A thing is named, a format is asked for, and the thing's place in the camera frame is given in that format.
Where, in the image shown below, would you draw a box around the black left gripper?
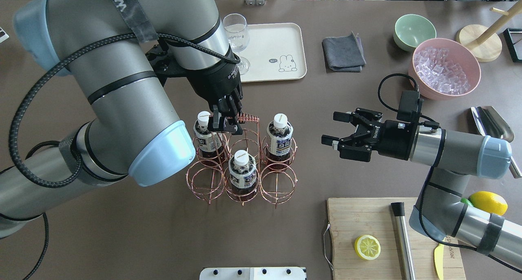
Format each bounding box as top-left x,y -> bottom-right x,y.
146,44 -> 243,135

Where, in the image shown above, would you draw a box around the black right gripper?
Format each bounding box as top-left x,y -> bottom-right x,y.
321,108 -> 416,162

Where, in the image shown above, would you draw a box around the copper wire bottle basket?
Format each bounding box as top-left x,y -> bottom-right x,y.
185,111 -> 298,207

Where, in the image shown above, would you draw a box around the tea bottle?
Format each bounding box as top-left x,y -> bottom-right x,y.
192,111 -> 223,158
266,113 -> 294,169
228,150 -> 259,202

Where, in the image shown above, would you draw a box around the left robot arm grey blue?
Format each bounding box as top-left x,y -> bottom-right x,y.
1,0 -> 243,238

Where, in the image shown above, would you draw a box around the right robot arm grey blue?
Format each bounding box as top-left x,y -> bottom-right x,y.
321,108 -> 522,272

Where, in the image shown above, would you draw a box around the dark grey folded cloth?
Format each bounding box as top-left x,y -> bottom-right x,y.
321,32 -> 367,73

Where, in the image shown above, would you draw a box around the beige rabbit tray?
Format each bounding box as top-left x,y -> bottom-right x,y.
240,22 -> 307,84

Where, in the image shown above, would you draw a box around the clear wine glass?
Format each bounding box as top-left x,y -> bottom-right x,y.
223,13 -> 250,75

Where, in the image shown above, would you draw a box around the pink bowl with ice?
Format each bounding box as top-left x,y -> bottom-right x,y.
408,38 -> 481,100

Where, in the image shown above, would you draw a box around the wooden cutting board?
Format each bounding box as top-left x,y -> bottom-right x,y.
327,198 -> 467,280

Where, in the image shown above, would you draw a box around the green bowl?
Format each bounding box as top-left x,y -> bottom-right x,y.
393,14 -> 437,52

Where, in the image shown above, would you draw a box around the half lemon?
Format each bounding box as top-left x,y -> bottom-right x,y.
354,235 -> 381,261

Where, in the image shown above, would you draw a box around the green lime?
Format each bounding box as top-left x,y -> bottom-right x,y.
460,198 -> 474,207

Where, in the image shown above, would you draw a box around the metal ice scoop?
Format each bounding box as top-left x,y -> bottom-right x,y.
470,106 -> 521,179

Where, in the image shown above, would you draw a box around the steel muddler bar tool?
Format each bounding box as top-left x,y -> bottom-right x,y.
390,202 -> 416,280

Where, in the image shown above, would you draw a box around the yellow plastic knife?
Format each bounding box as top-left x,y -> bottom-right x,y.
433,243 -> 445,280

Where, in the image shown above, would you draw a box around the whole yellow lemon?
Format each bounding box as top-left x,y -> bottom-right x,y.
468,191 -> 508,216

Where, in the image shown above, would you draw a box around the wooden stand with round base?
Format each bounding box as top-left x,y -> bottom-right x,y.
456,0 -> 522,62

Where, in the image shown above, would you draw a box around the black tray far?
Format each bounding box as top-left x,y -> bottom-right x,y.
503,28 -> 522,63

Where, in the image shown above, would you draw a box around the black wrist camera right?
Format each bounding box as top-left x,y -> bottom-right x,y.
397,90 -> 421,123

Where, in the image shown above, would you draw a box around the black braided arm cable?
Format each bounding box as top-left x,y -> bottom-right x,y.
8,32 -> 241,280

